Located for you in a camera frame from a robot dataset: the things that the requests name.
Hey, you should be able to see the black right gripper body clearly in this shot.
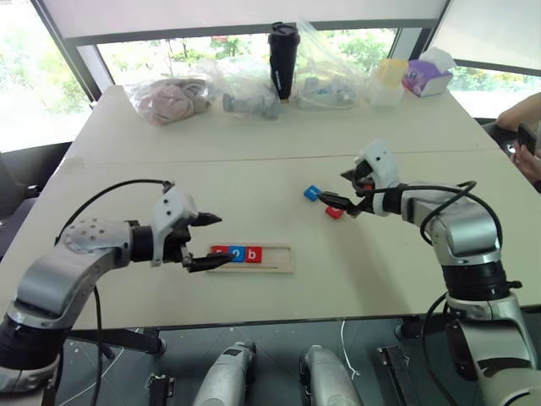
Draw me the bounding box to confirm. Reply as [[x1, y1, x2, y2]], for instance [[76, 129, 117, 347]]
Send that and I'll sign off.
[[352, 162, 376, 213]]

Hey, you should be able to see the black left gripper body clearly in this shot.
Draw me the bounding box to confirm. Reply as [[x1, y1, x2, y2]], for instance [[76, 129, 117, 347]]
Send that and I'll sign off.
[[161, 213, 202, 266]]

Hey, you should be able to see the wooden letter tray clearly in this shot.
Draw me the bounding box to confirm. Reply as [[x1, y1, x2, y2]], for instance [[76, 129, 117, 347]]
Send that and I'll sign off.
[[205, 242, 296, 274]]

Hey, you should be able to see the silver rounded robot leg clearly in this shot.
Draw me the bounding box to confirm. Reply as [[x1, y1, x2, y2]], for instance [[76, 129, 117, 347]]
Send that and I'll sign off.
[[298, 343, 363, 406], [193, 339, 259, 406]]

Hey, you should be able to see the person's hand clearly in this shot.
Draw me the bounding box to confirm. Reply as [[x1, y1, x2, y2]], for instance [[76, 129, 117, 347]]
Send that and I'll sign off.
[[510, 140, 541, 184]]

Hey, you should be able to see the large clear plastic bag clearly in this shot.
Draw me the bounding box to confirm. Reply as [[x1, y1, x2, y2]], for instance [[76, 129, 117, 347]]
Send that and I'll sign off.
[[290, 18, 374, 112]]

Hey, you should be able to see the clear container with yellow lid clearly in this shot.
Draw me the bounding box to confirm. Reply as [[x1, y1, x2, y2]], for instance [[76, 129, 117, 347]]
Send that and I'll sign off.
[[366, 57, 410, 107]]

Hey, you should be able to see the black table leg brace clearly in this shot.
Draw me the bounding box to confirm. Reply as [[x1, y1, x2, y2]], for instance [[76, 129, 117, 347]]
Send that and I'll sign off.
[[66, 326, 167, 355]]

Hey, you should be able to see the purple tissue box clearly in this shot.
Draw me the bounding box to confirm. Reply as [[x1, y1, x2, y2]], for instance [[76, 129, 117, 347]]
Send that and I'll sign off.
[[400, 47, 458, 100]]

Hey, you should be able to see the plastic bag with pink cloth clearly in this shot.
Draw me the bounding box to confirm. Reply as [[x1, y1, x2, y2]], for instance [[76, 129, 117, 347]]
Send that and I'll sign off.
[[123, 63, 221, 128]]

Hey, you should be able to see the black travel tumbler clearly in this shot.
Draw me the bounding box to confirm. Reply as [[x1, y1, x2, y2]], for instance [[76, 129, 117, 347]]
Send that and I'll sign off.
[[266, 21, 303, 103]]

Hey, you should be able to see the black chair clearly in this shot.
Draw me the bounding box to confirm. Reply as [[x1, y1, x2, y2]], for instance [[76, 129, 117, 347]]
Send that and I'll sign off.
[[480, 119, 519, 152], [0, 140, 74, 228]]

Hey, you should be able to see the plastic bag with grey toy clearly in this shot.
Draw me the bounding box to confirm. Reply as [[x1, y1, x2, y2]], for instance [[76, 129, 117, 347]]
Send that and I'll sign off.
[[210, 56, 285, 123]]

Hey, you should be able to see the white roller blind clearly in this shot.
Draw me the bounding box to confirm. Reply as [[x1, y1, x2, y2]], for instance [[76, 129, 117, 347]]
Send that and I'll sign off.
[[429, 0, 541, 71], [41, 0, 450, 39]]

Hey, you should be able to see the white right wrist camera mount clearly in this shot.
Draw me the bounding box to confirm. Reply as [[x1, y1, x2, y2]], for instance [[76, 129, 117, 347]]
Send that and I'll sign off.
[[353, 139, 402, 217]]

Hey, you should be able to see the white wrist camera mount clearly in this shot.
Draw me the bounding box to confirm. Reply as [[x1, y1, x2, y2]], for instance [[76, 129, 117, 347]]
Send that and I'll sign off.
[[353, 139, 402, 217], [150, 188, 200, 268]]

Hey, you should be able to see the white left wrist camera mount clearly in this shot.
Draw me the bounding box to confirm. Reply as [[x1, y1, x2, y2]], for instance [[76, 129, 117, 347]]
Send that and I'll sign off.
[[150, 188, 200, 268]]

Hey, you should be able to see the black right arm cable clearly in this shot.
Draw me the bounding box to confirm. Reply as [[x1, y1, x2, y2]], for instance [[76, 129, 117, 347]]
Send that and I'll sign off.
[[362, 180, 505, 384]]

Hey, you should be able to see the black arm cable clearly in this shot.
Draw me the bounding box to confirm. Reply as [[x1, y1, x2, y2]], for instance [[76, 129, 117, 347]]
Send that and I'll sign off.
[[362, 180, 505, 384], [53, 178, 177, 406]]

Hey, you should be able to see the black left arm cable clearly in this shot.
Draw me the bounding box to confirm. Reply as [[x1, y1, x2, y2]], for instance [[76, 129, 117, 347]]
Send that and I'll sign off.
[[53, 178, 177, 406]]

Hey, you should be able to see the black metal bracket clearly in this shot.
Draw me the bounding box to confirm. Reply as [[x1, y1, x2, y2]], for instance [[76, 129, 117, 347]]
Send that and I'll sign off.
[[149, 373, 178, 406], [376, 344, 420, 406]]

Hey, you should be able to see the white cord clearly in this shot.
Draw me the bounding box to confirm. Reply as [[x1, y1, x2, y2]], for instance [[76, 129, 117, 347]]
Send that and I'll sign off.
[[339, 320, 361, 378]]

